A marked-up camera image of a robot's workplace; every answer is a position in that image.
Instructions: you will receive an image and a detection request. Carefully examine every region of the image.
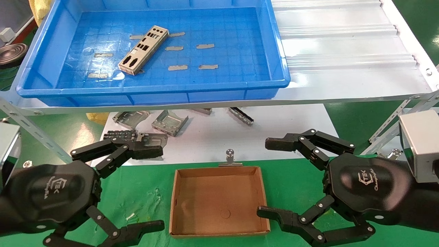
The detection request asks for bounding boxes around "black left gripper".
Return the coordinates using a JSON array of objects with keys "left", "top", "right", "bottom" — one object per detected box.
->
[{"left": 7, "top": 161, "right": 165, "bottom": 247}]

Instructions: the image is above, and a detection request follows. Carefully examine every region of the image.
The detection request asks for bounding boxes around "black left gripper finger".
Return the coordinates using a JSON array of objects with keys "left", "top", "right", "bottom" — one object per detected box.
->
[{"left": 70, "top": 138, "right": 164, "bottom": 179}]

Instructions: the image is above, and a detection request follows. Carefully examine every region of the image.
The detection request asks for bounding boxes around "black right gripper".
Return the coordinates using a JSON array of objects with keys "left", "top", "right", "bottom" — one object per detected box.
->
[{"left": 257, "top": 129, "right": 412, "bottom": 247}]

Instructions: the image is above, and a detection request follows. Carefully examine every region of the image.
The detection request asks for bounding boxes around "metal I/O shield plate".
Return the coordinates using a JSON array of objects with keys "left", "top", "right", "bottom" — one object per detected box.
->
[{"left": 118, "top": 26, "right": 169, "bottom": 73}]

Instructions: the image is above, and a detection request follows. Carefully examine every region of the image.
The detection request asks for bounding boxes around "shallow cardboard box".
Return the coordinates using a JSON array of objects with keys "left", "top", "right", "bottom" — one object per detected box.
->
[{"left": 169, "top": 166, "right": 271, "bottom": 238}]

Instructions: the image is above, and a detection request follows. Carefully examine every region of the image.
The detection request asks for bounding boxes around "blue plastic tray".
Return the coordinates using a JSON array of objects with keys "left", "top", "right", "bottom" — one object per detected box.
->
[{"left": 16, "top": 0, "right": 291, "bottom": 107}]

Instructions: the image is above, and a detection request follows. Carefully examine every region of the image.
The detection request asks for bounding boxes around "black ribbed metal part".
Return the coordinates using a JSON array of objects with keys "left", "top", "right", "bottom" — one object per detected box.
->
[{"left": 103, "top": 130, "right": 138, "bottom": 141}]

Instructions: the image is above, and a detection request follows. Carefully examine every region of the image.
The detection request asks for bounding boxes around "yellow plastic bag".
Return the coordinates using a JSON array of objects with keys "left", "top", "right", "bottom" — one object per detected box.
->
[
  {"left": 86, "top": 113, "right": 110, "bottom": 125},
  {"left": 28, "top": 0, "right": 55, "bottom": 26}
]

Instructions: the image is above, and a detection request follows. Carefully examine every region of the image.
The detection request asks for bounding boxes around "white flat board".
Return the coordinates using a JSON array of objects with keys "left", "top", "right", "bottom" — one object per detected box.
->
[{"left": 93, "top": 104, "right": 340, "bottom": 167}]

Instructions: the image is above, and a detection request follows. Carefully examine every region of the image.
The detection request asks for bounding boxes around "black round disc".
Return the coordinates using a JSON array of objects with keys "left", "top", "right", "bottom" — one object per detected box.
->
[{"left": 0, "top": 43, "right": 28, "bottom": 69}]

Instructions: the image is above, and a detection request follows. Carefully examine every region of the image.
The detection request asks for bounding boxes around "long grey metal rail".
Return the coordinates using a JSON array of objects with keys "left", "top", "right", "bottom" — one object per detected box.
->
[{"left": 228, "top": 107, "right": 254, "bottom": 126}]

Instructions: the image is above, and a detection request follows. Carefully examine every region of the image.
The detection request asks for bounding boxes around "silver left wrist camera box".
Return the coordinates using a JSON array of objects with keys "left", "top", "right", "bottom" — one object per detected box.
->
[{"left": 0, "top": 123, "right": 22, "bottom": 187}]

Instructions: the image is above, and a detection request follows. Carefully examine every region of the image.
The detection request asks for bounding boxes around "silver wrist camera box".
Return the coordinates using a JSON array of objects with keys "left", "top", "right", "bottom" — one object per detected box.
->
[
  {"left": 0, "top": 123, "right": 22, "bottom": 187},
  {"left": 399, "top": 110, "right": 439, "bottom": 184}
]

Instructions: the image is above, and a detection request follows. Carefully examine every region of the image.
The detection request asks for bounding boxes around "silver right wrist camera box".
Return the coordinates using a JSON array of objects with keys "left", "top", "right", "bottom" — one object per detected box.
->
[{"left": 399, "top": 110, "right": 439, "bottom": 184}]

